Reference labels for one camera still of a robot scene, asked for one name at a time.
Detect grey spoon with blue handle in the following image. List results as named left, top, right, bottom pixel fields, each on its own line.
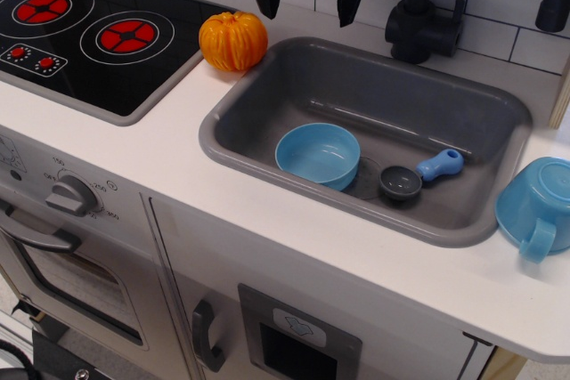
left=379, top=149, right=464, bottom=201

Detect grey plastic sink basin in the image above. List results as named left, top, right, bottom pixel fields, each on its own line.
left=199, top=37, right=532, bottom=247

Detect light blue plastic bowl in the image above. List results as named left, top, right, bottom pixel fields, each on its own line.
left=274, top=123, right=361, bottom=190

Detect orange plastic pumpkin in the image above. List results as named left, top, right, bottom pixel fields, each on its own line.
left=199, top=12, right=268, bottom=72

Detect dark grey toy faucet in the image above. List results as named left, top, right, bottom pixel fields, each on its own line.
left=385, top=0, right=569, bottom=64

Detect black toy stovetop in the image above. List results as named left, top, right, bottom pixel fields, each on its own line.
left=1, top=0, right=224, bottom=126

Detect grey oven knob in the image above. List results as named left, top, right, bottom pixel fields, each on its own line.
left=45, top=175, right=98, bottom=217

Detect light blue plastic cup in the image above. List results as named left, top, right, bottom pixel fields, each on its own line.
left=494, top=157, right=569, bottom=263

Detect grey oven door handle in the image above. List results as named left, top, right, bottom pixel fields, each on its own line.
left=1, top=200, right=81, bottom=254

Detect grey cabinet door handle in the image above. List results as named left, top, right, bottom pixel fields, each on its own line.
left=191, top=300, right=226, bottom=373

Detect black cable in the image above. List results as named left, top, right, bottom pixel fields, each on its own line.
left=0, top=338, right=42, bottom=380

